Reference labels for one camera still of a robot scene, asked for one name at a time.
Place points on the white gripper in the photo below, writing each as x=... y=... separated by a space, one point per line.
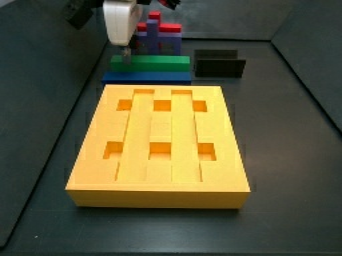
x=122 y=15

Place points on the green rectangular block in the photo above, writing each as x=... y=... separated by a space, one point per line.
x=151 y=63

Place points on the yellow slotted board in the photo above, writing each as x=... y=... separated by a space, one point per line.
x=159 y=151

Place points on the blue flat block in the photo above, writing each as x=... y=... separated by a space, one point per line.
x=146 y=78

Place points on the red cross block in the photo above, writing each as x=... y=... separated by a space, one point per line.
x=163 y=27

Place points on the purple frame block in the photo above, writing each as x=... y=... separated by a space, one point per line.
x=152 y=40

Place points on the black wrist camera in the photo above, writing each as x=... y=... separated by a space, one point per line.
x=78 y=11

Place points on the black U-shaped bracket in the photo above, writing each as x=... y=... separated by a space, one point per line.
x=218 y=63

